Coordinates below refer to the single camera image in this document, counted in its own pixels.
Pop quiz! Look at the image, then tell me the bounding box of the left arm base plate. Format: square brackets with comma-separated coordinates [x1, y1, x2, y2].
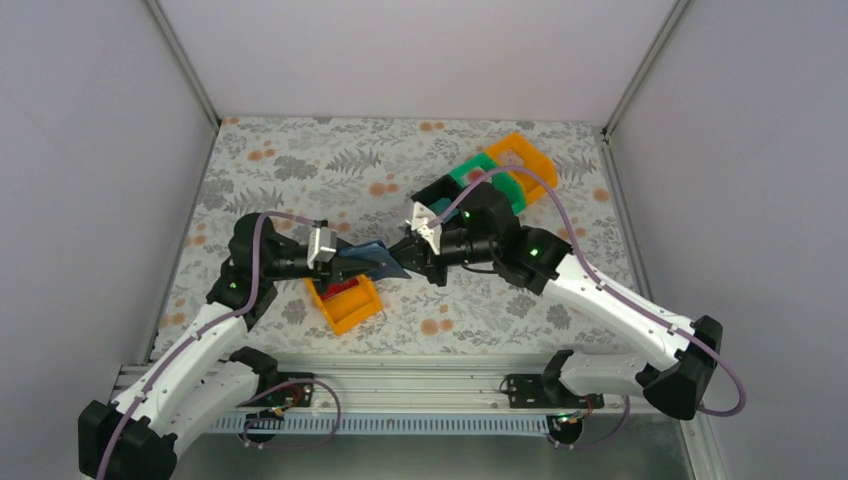
[242, 372, 315, 409]

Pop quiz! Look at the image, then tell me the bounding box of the far orange bin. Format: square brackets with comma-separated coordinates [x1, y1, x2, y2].
[483, 132, 558, 206]

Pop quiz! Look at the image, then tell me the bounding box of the blue card holder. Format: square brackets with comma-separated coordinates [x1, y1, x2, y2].
[338, 240, 411, 282]

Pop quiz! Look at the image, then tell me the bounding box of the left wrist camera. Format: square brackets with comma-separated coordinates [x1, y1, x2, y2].
[306, 225, 337, 268]

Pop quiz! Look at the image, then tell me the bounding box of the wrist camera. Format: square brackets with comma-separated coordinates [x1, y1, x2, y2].
[410, 202, 442, 255]
[306, 225, 337, 268]

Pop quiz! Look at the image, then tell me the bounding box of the aluminium rail frame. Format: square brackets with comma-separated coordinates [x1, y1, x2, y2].
[105, 354, 705, 415]

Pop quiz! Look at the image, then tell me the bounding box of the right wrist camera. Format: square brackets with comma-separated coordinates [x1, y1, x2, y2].
[410, 202, 442, 255]

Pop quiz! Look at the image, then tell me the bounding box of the floral table mat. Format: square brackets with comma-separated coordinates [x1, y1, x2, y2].
[152, 116, 634, 357]

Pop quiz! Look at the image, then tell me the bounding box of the green bin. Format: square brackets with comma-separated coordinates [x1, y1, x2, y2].
[449, 153, 527, 214]

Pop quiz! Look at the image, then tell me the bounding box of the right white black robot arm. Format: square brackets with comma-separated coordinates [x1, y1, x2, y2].
[389, 183, 723, 420]

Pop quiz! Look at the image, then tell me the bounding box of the orange bin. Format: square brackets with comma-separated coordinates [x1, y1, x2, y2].
[304, 275, 383, 336]
[483, 132, 558, 206]

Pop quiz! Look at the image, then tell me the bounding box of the near orange bin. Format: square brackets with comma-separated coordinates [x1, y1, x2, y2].
[304, 275, 383, 336]

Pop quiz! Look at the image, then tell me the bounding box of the black bin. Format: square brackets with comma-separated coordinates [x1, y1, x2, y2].
[411, 174, 464, 215]

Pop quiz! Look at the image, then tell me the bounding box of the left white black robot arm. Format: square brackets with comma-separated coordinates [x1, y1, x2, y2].
[77, 212, 382, 479]

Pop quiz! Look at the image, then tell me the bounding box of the red VIP card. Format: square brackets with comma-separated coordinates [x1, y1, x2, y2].
[319, 278, 359, 300]

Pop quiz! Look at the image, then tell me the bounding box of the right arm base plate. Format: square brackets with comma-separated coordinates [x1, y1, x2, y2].
[498, 374, 605, 409]

